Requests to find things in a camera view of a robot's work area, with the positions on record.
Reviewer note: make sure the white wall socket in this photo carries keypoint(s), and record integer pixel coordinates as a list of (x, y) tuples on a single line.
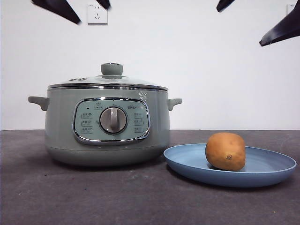
[(97, 14), (288, 7)]

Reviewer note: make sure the pale green electric steamer pot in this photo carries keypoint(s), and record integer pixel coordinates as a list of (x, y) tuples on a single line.
[(61, 131)]

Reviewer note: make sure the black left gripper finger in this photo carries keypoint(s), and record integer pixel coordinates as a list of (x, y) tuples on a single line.
[(105, 3), (58, 8)]

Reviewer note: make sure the brown potato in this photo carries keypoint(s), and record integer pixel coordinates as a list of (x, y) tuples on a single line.
[(225, 150)]

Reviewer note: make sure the blue round plate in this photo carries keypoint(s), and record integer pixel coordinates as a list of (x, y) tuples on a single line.
[(187, 159)]

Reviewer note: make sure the grey round control dial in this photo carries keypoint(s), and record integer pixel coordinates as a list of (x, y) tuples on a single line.
[(113, 120)]

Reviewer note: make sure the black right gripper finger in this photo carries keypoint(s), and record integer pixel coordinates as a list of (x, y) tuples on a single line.
[(286, 28), (223, 4)]

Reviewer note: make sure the glass lid with green knob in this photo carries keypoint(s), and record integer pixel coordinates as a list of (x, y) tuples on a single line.
[(112, 69)]

